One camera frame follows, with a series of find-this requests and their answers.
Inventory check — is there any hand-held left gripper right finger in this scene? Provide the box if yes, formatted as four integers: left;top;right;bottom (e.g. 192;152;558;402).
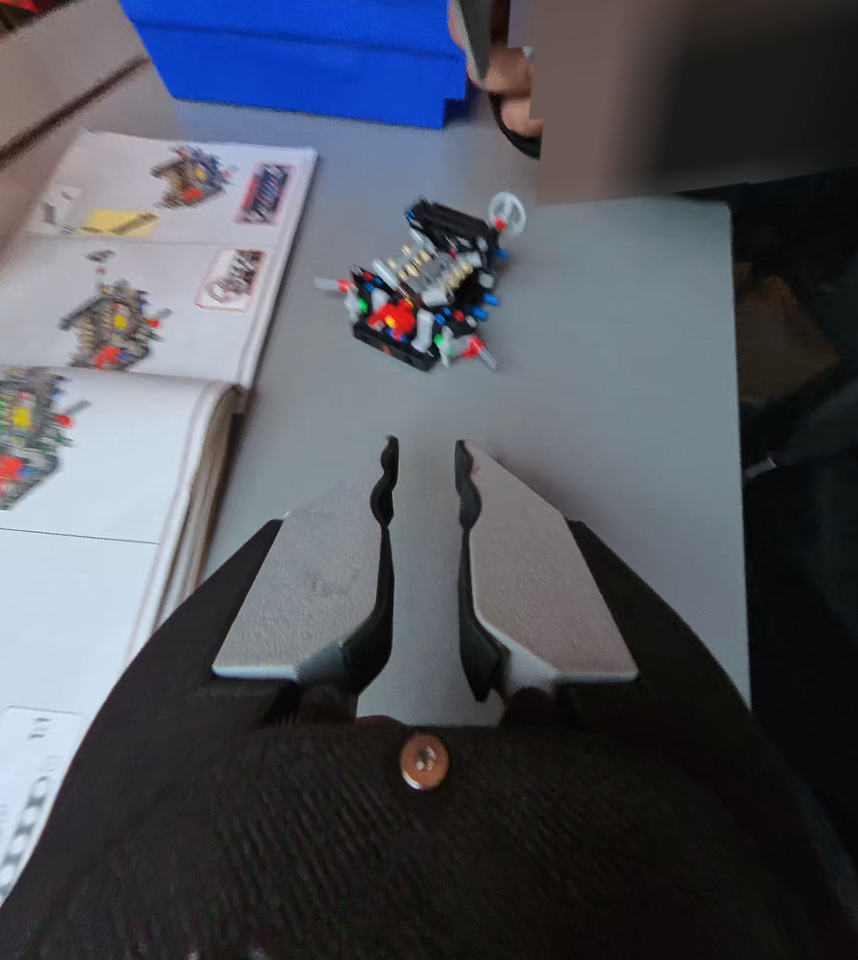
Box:
453;439;640;705

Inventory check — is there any person's right hand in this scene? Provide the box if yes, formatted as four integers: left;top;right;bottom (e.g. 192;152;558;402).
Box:
447;21;545;141

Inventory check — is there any lego instruction booklet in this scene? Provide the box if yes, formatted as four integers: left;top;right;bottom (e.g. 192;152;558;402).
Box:
0;127;319;960

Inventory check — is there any partly built lego car chassis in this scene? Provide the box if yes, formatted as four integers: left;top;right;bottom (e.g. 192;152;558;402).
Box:
314;190;529;373

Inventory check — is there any beige side desk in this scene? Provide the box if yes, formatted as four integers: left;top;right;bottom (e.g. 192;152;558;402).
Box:
0;0;178;309

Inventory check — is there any brown cardboard box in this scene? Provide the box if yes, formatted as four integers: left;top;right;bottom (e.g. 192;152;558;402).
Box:
733;276;839;408

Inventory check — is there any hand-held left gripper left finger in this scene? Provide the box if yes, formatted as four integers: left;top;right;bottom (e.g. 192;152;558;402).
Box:
211;435;401;705

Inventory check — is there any blue plastic bin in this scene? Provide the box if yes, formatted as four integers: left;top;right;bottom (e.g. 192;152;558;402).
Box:
117;0;472;131

